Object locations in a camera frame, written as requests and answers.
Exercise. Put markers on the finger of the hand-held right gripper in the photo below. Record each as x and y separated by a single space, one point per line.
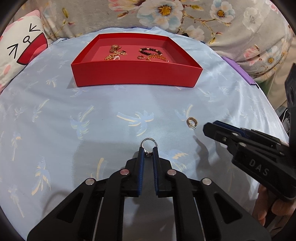
229 127
217 133

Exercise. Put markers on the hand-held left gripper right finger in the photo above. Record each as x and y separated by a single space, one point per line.
156 176

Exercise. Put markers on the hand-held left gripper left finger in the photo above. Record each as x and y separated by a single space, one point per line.
141 176

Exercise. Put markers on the gold woven cuff bangle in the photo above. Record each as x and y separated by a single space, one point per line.
157 56

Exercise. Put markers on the red cardboard box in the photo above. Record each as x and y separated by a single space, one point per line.
136 74

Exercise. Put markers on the gold wrist watch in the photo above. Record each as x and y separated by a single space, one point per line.
114 48

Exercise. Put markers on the person's right hand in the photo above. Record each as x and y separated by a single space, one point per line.
263 204

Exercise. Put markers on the purple mat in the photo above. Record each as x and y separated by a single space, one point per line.
240 71

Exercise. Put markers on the grey floral blanket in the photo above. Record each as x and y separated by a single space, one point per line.
231 27

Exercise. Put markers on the white cartoon face pillow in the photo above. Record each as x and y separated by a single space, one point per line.
13 58

